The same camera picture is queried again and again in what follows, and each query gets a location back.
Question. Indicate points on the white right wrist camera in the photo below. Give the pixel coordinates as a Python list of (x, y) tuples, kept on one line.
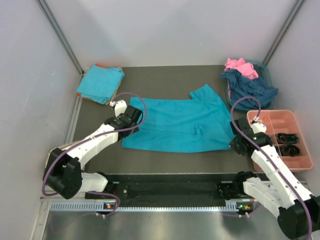
[(257, 126)]

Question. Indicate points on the navy blue t shirt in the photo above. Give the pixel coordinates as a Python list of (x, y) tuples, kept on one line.
[(241, 86)]

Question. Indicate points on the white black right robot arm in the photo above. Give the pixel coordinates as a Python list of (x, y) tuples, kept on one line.
[(295, 208)]

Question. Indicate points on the aluminium frame rail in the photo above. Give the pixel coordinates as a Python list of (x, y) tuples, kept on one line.
[(45, 8)]

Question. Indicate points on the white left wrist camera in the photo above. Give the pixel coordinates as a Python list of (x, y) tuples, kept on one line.
[(119, 107)]

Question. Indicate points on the beige cloth bag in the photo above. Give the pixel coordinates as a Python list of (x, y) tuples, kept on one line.
[(55, 152)]

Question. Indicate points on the white slotted cable duct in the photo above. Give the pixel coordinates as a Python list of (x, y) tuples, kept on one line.
[(107, 206)]

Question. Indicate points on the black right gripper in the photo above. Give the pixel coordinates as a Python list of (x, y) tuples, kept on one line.
[(233, 146)]

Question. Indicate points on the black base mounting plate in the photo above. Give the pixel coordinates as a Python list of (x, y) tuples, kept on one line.
[(174, 190)]

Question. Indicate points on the pink t shirt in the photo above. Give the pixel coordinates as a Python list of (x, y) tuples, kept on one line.
[(245, 68)]

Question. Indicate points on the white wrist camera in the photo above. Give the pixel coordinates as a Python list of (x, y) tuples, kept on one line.
[(257, 126), (119, 107)]

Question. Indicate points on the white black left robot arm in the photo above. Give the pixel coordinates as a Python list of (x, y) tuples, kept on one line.
[(71, 180)]

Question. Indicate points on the pink compartment tray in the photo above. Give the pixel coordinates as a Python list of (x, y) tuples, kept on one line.
[(285, 134)]

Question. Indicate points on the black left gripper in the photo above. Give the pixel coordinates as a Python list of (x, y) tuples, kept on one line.
[(118, 117)]

